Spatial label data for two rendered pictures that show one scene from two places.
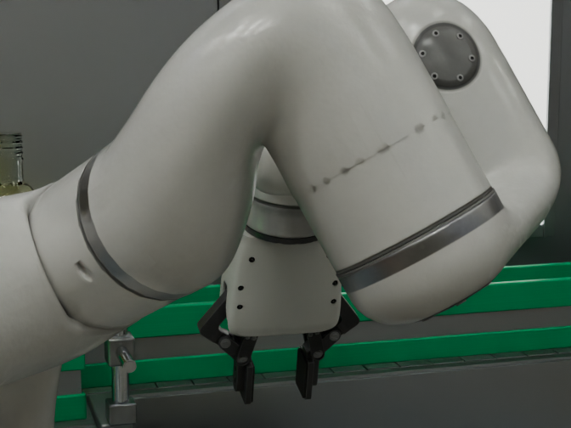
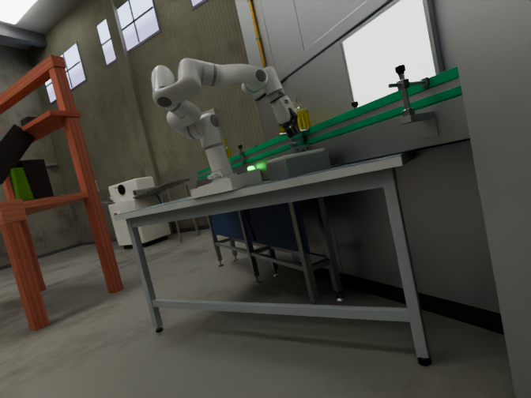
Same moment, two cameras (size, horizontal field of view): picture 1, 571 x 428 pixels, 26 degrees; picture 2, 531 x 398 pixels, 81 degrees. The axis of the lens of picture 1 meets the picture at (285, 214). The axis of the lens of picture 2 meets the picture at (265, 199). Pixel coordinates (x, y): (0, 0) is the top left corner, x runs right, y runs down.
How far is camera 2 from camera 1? 153 cm
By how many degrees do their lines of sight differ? 79
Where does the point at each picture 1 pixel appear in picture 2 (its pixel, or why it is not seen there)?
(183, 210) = not seen: hidden behind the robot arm
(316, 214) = not seen: hidden behind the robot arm
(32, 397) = (204, 131)
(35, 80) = (318, 84)
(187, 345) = (320, 132)
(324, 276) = (281, 107)
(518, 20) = (412, 9)
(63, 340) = (178, 119)
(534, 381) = (386, 127)
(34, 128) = (320, 95)
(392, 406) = (353, 140)
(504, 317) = (379, 109)
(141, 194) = not seen: hidden behind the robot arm
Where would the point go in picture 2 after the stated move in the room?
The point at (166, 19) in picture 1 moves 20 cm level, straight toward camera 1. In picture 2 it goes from (333, 60) to (296, 65)
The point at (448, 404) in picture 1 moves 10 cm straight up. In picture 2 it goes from (365, 137) to (360, 112)
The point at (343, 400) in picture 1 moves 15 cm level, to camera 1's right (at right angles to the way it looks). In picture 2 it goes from (343, 140) to (361, 133)
